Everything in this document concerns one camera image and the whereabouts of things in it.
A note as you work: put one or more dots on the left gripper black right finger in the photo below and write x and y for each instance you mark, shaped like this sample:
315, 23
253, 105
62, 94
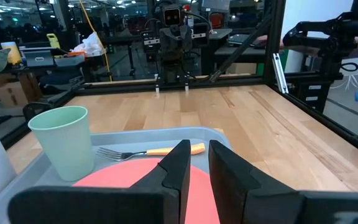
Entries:
244, 199

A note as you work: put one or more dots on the grey storage box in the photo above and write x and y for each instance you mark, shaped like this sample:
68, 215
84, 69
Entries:
39, 57

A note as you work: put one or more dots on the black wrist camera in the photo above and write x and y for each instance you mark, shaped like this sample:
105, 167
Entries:
171, 16

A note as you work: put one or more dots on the black aluminium table frame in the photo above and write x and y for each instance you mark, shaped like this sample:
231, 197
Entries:
275, 46

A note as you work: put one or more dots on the person's hand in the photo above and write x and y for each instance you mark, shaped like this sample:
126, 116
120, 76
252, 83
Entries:
269, 42

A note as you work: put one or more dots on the red round plate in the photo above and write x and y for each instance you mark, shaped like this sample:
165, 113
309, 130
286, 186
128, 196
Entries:
126, 174

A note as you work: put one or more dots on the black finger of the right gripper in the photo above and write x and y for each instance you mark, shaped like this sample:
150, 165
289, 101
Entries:
167, 43
183, 43

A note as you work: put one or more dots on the white plastic bag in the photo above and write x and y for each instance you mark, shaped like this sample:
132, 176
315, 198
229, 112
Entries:
89, 45

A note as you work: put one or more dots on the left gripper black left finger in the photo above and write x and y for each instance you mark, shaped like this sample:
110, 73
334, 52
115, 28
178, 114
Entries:
154, 202

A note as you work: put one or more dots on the light green cup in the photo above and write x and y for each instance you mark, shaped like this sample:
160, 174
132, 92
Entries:
64, 146

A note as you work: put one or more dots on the yellow container white lid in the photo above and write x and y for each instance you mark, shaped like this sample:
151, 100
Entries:
12, 53

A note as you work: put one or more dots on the silver metal bracket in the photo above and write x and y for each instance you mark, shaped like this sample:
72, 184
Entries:
280, 74

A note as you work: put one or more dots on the grey plastic tray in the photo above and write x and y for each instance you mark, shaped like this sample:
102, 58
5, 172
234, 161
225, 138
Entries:
135, 137

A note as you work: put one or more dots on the black labelled drawer cabinet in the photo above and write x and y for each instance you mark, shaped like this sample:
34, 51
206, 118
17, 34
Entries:
314, 96

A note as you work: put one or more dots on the brown cardboard box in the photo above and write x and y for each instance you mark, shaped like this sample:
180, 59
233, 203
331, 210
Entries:
14, 91

